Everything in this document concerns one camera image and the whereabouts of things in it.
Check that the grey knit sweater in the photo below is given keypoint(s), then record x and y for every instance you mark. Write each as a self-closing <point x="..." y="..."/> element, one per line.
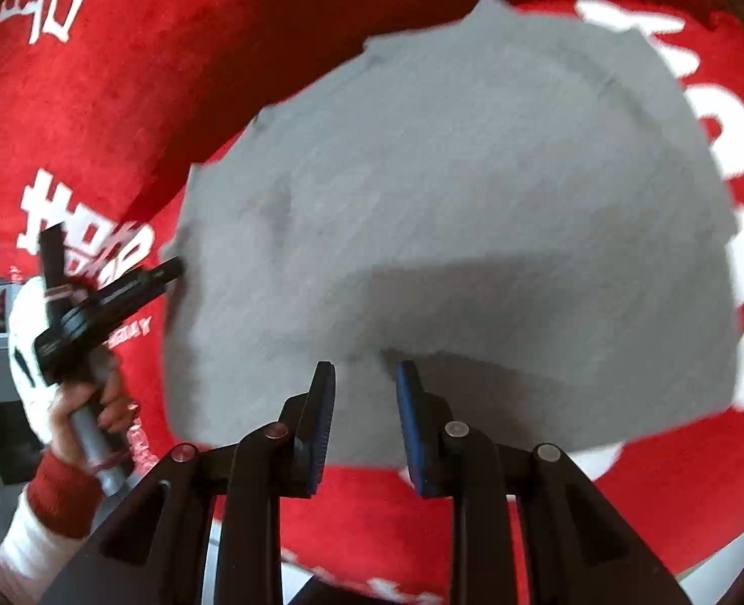
<point x="472" y="201"/>

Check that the white cushion with black marks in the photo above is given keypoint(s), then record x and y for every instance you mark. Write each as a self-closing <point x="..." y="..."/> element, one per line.
<point x="26" y="340"/>

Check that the red printed sofa cover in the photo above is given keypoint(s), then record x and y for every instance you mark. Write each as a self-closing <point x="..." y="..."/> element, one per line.
<point x="126" y="75"/>

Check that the person's left hand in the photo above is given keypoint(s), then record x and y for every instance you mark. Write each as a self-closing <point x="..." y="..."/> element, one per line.
<point x="66" y="419"/>

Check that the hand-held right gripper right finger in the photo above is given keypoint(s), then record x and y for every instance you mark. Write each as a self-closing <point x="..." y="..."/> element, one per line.
<point x="411" y="436"/>

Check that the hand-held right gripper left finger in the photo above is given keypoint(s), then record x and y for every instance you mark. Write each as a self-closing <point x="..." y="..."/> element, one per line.
<point x="321" y="430"/>

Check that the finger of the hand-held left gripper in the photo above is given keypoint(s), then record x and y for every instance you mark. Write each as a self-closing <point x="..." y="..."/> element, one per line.
<point x="53" y="258"/>
<point x="138" y="283"/>

